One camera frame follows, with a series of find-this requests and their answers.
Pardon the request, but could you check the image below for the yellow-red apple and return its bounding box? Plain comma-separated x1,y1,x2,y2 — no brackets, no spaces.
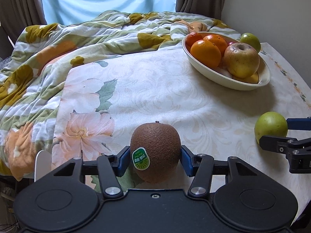
224,42,260,78

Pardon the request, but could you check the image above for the green striped floral blanket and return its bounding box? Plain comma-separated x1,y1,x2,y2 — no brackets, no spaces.
0,10,241,181

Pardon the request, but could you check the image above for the brown kiwi with green sticker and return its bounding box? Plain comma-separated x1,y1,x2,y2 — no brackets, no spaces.
130,121,181,183

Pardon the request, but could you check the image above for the small mandarin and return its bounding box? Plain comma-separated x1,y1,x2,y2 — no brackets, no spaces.
186,32,204,48

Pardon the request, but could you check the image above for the thin cable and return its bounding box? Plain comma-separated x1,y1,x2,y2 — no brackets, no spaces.
0,219,19,229

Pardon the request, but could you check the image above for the light blue window cloth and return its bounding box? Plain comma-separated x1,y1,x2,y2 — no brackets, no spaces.
39,0,179,27

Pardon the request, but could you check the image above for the cream bowl with duck print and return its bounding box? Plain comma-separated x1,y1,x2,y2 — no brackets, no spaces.
182,31,272,91

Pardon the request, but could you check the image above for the orange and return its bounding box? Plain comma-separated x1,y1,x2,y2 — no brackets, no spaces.
190,39,222,68
203,34,229,56

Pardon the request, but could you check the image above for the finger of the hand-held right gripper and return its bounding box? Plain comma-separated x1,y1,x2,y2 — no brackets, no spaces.
286,117,311,130
259,135,311,154

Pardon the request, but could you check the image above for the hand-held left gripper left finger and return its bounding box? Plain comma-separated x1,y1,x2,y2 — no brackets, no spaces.
52,146,130,198

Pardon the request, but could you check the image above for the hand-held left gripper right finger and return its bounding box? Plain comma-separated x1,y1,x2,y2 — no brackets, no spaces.
181,145,261,198

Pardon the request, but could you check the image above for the green apple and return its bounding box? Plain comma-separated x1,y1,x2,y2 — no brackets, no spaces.
254,112,288,148
239,32,261,53

